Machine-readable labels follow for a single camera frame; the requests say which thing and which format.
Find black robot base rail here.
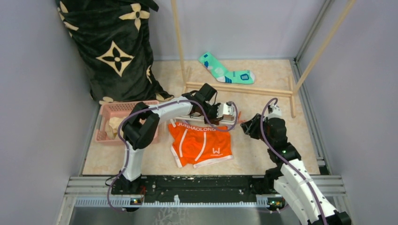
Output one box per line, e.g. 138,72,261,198
110,175,278,203

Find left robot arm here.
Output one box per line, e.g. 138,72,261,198
111,83,237,195

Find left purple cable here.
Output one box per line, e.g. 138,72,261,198
106,99,239,213

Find pink plastic basket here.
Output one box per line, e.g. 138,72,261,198
94,100,161,146

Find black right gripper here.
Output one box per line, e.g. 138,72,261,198
241,113,274,147

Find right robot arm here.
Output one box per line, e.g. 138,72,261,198
240,114,352,225

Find white multi-clip hanger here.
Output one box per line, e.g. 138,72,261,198
174,112,238,126

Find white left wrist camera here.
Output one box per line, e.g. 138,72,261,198
217,101,237,122

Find beige cloth in basket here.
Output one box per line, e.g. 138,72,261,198
105,117,124,140

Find green blue patterned sock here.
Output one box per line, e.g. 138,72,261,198
198,52,256,84

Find orange underwear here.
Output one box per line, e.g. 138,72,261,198
168,122,234,169

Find black floral blanket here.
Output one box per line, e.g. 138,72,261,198
56,0,173,105

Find wooden drying rack frame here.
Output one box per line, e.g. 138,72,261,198
170,0,356,118

